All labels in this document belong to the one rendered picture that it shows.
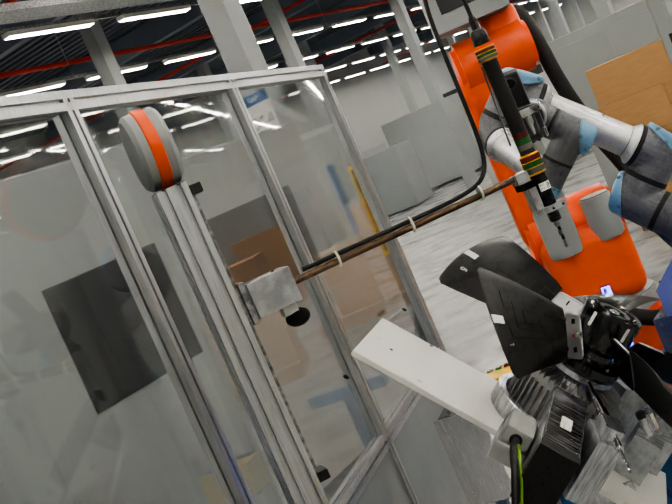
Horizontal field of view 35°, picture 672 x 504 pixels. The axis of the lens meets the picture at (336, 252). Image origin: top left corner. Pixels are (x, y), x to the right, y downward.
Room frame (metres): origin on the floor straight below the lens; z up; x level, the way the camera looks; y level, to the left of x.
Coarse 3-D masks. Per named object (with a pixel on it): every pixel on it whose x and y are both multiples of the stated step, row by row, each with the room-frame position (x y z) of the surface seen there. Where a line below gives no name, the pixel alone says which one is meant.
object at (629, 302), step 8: (576, 296) 2.49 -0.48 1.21; (584, 296) 2.48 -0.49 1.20; (600, 296) 2.46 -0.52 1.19; (616, 296) 2.44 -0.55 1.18; (624, 296) 2.43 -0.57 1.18; (632, 296) 2.42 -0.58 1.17; (640, 296) 2.42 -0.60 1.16; (648, 296) 2.43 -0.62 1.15; (624, 304) 2.33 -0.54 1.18; (632, 304) 2.32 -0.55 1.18; (640, 304) 2.32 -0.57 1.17
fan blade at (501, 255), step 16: (496, 240) 2.37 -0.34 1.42; (512, 240) 2.37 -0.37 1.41; (464, 256) 2.32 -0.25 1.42; (480, 256) 2.32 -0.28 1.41; (496, 256) 2.32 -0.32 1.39; (512, 256) 2.31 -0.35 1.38; (528, 256) 2.31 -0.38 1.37; (448, 272) 2.28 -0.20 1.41; (496, 272) 2.27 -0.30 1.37; (512, 272) 2.27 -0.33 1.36; (528, 272) 2.27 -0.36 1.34; (544, 272) 2.26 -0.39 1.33; (464, 288) 2.25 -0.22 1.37; (480, 288) 2.25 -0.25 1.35; (528, 288) 2.23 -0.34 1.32; (544, 288) 2.23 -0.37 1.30; (560, 288) 2.22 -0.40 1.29
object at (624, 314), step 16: (592, 304) 2.11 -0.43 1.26; (608, 304) 2.16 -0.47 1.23; (608, 320) 2.07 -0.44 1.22; (624, 320) 2.10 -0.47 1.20; (592, 336) 2.09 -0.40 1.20; (608, 336) 2.08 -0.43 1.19; (592, 352) 2.11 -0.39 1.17; (608, 352) 2.09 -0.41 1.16; (576, 368) 2.09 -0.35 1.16; (592, 368) 2.09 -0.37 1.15; (608, 368) 2.12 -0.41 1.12
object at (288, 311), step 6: (288, 306) 2.06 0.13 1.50; (294, 306) 2.06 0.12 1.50; (282, 312) 2.06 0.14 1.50; (288, 312) 2.05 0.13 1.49; (294, 312) 2.06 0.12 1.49; (300, 312) 2.06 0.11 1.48; (306, 312) 2.06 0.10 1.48; (288, 318) 2.06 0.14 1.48; (294, 318) 2.05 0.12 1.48; (300, 318) 2.05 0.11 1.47; (306, 318) 2.06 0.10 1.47; (288, 324) 2.06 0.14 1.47; (294, 324) 2.06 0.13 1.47; (300, 324) 2.06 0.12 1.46
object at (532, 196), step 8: (512, 176) 2.22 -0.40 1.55; (520, 176) 2.21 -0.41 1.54; (528, 176) 2.21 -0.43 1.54; (512, 184) 2.23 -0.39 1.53; (520, 184) 2.21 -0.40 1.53; (528, 184) 2.20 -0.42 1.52; (528, 192) 2.22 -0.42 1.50; (536, 192) 2.21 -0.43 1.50; (528, 200) 2.23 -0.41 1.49; (536, 200) 2.21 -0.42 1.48; (560, 200) 2.22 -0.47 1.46; (536, 208) 2.21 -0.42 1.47; (544, 208) 2.21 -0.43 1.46; (552, 208) 2.20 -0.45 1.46
